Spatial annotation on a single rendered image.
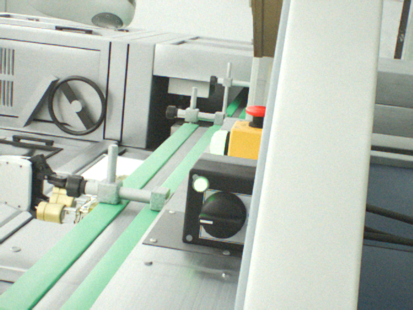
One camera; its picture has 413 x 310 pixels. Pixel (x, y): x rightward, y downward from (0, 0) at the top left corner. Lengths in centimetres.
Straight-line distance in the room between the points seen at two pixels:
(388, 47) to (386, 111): 277
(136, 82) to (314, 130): 209
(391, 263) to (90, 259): 33
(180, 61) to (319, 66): 204
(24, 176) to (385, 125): 132
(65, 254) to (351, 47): 49
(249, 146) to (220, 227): 32
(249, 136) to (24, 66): 162
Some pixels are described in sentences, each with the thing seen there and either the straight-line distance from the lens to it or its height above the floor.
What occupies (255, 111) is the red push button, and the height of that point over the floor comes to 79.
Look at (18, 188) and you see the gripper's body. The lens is 133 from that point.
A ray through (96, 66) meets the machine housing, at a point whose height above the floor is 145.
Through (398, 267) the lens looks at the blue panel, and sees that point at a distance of 76.
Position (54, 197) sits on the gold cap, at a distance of 124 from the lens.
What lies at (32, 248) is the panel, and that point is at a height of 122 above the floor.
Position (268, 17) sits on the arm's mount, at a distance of 120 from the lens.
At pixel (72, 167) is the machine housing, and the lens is 195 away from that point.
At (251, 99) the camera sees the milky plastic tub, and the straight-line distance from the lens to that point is 141.
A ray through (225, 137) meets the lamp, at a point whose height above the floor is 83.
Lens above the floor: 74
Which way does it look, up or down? 7 degrees up
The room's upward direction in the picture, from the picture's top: 82 degrees counter-clockwise
